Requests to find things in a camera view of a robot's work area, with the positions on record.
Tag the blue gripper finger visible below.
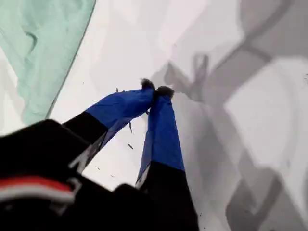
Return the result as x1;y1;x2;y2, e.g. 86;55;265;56
134;86;200;231
62;78;155;174

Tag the pale green T-shirt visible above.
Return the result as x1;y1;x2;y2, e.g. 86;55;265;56
0;0;97;125

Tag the red and white gripper wire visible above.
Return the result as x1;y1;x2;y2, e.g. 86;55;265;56
0;176;76;203

